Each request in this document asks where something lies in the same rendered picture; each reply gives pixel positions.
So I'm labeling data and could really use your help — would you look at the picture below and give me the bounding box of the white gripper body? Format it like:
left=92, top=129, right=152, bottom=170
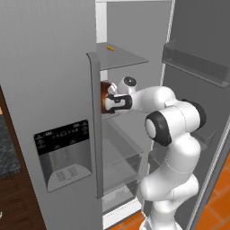
left=107, top=83, right=119, bottom=96

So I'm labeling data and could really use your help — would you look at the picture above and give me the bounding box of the brown bowl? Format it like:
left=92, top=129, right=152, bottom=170
left=101, top=80, right=114, bottom=114

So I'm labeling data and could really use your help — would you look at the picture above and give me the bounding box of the glass fridge shelf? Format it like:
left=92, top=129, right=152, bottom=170
left=96, top=41, right=150, bottom=72

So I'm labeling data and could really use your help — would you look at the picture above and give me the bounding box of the grey fridge body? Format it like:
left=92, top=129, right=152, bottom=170
left=94, top=0, right=176, bottom=230

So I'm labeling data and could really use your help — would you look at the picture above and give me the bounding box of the grey fridge door with dispenser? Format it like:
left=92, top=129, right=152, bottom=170
left=0, top=0, right=104, bottom=230

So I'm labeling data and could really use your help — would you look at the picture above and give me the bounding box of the clear fridge drawer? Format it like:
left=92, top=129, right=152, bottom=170
left=102, top=118, right=145, bottom=195

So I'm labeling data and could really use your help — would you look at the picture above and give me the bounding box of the grey fridge door bin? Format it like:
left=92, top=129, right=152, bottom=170
left=162, top=39, right=230, bottom=89

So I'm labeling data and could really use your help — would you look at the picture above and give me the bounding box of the grey fridge door with bins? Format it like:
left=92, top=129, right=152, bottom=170
left=143, top=0, right=230, bottom=230

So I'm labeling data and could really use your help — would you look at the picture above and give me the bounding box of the dark brown wooden cupboard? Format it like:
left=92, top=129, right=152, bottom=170
left=0, top=86, right=48, bottom=230

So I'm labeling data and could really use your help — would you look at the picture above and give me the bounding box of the grey fridge door handle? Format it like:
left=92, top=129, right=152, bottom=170
left=86, top=51, right=104, bottom=199

